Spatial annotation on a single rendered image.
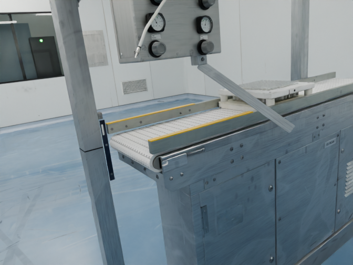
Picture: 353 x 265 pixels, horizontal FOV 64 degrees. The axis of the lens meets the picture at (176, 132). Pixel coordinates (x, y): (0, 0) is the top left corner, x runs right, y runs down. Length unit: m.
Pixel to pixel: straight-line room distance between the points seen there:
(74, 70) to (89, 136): 0.20
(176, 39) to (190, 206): 0.46
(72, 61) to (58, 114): 5.11
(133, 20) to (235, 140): 0.42
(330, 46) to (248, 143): 3.45
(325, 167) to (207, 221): 0.66
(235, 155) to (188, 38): 0.36
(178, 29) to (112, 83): 5.52
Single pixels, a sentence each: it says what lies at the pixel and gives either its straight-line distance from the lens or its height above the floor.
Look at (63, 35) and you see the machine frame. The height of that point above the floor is 1.13.
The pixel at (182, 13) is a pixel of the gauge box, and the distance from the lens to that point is 0.64.
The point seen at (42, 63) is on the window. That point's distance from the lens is 5.87.
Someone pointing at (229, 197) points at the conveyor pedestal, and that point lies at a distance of 0.93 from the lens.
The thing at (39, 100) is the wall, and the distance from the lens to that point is 5.89.
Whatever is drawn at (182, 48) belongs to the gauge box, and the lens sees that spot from 0.63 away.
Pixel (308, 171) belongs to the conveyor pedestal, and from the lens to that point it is 1.26.
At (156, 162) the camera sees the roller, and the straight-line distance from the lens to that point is 0.67.
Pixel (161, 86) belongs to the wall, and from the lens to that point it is 6.55.
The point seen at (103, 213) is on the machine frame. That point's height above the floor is 0.58.
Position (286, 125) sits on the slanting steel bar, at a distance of 0.78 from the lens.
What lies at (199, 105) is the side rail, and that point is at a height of 0.86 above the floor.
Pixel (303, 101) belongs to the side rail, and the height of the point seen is 0.85.
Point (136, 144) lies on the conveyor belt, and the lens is 0.75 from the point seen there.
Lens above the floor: 1.05
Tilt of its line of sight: 16 degrees down
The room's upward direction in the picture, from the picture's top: 6 degrees counter-clockwise
